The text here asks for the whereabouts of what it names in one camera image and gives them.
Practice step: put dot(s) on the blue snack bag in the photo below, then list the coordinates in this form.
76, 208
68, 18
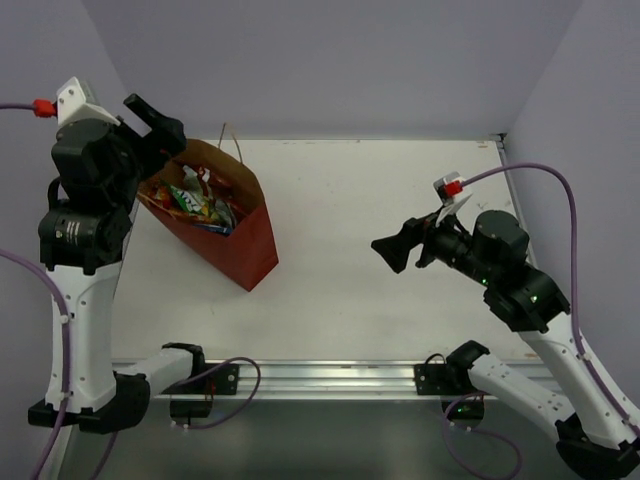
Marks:
224, 230

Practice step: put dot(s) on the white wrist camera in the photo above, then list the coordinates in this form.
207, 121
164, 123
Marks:
453, 195
76, 101

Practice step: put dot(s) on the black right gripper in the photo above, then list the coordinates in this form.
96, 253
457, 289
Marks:
397, 248

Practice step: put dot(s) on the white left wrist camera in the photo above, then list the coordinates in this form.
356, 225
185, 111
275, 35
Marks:
76, 101

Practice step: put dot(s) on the dark red chip bag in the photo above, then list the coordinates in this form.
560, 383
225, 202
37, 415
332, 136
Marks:
204, 180

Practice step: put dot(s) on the red paper bag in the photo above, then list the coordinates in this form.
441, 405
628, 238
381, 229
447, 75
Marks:
249, 253

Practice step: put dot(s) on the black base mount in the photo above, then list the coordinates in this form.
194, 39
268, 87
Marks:
450, 390
196, 400

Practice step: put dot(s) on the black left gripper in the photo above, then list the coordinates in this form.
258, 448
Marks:
157, 138

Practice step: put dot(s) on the bright red patterned snack bag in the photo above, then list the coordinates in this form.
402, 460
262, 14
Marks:
158, 196

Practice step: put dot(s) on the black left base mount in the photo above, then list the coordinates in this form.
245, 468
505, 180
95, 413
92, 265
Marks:
196, 400

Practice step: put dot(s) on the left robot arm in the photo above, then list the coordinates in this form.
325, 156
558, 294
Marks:
101, 161

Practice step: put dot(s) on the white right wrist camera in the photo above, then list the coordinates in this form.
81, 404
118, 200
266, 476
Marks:
453, 195

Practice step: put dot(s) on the green snack bag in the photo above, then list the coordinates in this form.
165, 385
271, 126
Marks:
193, 203

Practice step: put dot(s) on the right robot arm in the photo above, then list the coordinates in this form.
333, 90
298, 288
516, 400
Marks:
592, 439

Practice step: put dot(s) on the aluminium mounting rail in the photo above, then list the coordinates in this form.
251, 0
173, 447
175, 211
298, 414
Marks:
323, 380

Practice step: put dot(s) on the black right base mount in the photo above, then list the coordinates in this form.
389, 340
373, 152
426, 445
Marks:
450, 390

